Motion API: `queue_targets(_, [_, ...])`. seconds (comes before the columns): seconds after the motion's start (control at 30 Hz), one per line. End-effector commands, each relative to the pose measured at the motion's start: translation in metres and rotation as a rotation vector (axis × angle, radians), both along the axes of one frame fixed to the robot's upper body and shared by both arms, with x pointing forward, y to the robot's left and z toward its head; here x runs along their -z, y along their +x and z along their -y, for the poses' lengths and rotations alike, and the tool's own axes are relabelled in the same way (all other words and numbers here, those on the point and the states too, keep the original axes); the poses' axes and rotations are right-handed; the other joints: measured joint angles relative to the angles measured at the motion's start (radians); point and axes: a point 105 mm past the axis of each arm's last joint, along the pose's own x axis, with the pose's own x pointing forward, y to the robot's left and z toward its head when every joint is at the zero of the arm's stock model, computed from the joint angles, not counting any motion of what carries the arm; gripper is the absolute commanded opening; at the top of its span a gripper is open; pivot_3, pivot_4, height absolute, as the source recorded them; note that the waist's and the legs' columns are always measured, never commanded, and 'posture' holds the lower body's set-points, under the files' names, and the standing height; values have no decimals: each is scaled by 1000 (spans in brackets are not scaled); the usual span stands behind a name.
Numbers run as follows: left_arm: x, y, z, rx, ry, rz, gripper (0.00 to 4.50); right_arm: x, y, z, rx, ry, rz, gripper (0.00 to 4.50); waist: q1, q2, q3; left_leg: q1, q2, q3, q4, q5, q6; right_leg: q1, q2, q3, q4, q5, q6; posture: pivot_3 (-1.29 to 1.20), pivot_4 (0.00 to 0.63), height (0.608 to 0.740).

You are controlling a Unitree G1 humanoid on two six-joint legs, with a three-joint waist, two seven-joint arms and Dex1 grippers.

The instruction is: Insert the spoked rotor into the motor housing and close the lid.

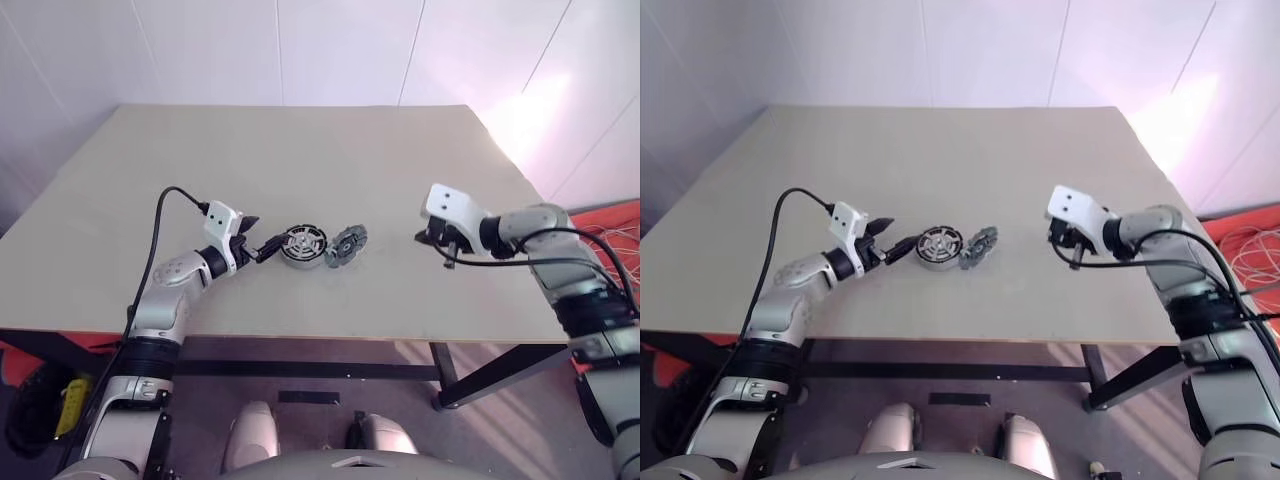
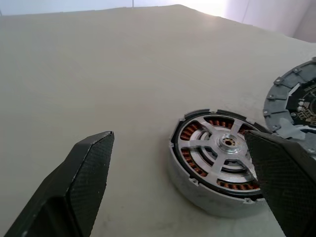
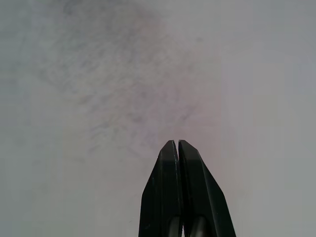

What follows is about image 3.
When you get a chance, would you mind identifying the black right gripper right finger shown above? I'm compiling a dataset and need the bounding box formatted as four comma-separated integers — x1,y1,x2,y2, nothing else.
178,139,237,237

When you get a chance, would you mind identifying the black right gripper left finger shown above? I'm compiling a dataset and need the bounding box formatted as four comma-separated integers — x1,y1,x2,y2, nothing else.
138,140,184,237

